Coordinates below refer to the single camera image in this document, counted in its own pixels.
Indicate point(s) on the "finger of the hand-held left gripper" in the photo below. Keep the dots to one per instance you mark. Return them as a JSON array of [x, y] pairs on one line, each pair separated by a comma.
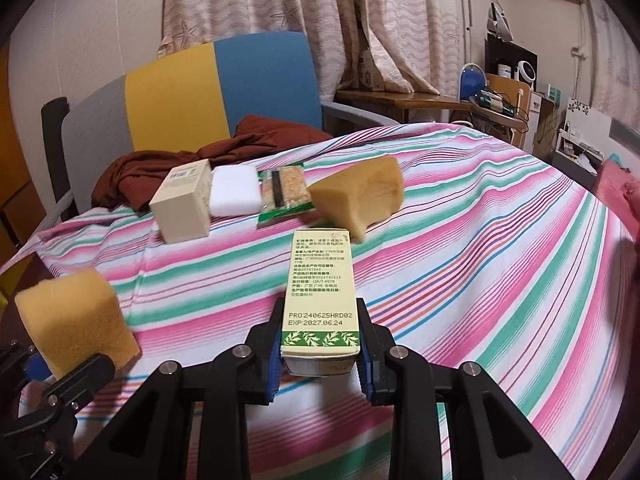
[[85, 375], [40, 367]]

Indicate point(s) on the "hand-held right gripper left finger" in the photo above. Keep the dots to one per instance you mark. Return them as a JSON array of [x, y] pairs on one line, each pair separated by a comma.
[[272, 372]]

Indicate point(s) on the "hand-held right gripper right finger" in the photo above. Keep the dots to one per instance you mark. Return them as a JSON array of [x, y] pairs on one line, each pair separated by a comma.
[[366, 380]]

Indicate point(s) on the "yellow sponge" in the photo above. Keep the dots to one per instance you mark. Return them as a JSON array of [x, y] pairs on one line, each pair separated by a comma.
[[360, 195], [70, 317]]

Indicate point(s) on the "green leaf print box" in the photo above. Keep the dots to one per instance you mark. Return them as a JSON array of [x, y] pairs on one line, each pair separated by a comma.
[[320, 285]]

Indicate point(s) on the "striped bed sheet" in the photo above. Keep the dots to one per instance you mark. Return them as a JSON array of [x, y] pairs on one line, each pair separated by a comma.
[[475, 260]]

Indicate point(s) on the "green snack packet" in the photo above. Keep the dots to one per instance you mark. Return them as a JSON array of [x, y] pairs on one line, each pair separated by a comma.
[[287, 192]]

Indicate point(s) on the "white sponge block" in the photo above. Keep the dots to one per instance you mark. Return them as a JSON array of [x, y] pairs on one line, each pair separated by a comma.
[[235, 192]]

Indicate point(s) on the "wooden wardrobe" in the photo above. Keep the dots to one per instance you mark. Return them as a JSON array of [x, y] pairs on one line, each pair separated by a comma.
[[15, 185]]

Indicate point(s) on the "cream cardboard box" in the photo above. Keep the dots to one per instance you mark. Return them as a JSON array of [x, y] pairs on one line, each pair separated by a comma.
[[182, 210]]

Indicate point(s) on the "brown cloth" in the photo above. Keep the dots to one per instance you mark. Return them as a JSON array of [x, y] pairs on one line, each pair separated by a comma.
[[145, 170]]

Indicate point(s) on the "grey yellow blue chair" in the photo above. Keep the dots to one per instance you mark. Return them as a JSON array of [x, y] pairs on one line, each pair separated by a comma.
[[165, 105]]

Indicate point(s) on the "wooden desk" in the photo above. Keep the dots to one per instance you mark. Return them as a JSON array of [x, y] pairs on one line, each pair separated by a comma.
[[400, 100]]

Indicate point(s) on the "small printed cardboard box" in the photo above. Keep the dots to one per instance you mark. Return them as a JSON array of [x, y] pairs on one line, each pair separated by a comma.
[[371, 70]]

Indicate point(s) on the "pink cloth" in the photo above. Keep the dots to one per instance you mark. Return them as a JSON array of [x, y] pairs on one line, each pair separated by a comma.
[[617, 190]]

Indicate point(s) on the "blue round object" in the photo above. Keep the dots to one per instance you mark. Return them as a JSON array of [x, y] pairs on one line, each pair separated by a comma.
[[472, 82]]

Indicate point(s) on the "white round fan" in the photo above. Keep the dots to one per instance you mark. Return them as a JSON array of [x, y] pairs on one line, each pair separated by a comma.
[[526, 75]]

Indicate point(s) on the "white leaf print board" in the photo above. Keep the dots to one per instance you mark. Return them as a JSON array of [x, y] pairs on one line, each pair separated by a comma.
[[592, 120]]

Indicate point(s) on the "patterned curtain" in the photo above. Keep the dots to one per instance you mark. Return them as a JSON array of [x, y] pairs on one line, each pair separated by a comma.
[[410, 25], [260, 0]]

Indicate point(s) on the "white pole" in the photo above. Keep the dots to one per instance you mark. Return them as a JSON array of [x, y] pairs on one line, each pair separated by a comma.
[[469, 15]]

